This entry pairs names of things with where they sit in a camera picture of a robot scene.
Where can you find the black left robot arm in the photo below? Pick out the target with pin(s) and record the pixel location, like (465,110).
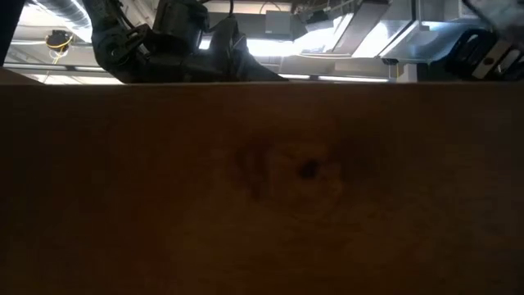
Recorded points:
(110,49)

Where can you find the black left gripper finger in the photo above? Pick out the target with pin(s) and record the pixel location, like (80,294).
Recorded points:
(258,73)

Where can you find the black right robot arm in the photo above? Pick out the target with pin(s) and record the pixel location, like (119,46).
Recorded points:
(483,53)

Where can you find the silver ribbed ceiling duct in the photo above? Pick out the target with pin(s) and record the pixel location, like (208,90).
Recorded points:
(61,10)

